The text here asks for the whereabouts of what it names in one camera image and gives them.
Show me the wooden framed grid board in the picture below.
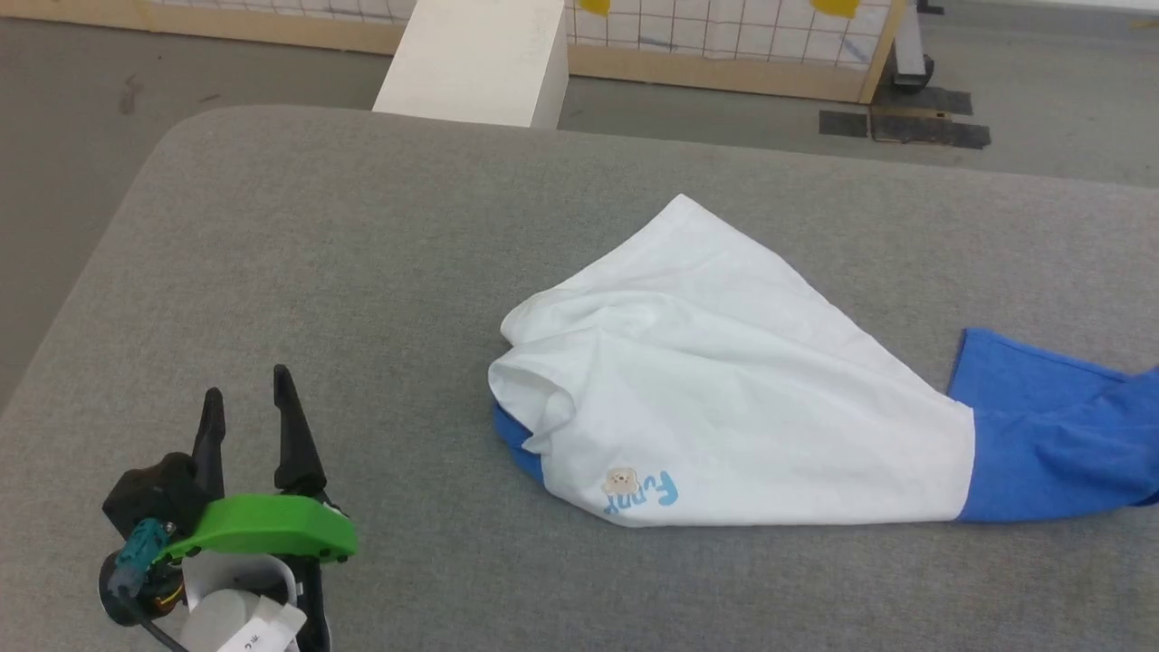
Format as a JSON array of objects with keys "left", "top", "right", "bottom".
[{"left": 0, "top": 0, "right": 909, "bottom": 105}]

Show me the teal cable connector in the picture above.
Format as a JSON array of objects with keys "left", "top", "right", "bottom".
[{"left": 116, "top": 519, "right": 173, "bottom": 590}]

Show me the grey metal panel support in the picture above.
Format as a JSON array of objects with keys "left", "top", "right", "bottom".
[{"left": 892, "top": 0, "right": 935, "bottom": 90}]

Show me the white and blue T-shirt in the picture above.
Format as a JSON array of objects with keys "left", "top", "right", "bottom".
[{"left": 487, "top": 193, "right": 1159, "bottom": 528}]

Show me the black floor tape patch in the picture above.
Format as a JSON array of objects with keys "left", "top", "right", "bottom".
[
  {"left": 871, "top": 115, "right": 991, "bottom": 150},
  {"left": 871, "top": 86, "right": 974, "bottom": 116}
]

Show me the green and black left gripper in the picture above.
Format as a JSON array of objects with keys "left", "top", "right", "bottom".
[{"left": 154, "top": 364, "right": 359, "bottom": 652}]

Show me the white rectangular box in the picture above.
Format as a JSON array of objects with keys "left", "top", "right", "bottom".
[{"left": 372, "top": 0, "right": 570, "bottom": 129}]

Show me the white paper label strip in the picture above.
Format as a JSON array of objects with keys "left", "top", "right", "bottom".
[{"left": 217, "top": 598, "right": 307, "bottom": 652}]

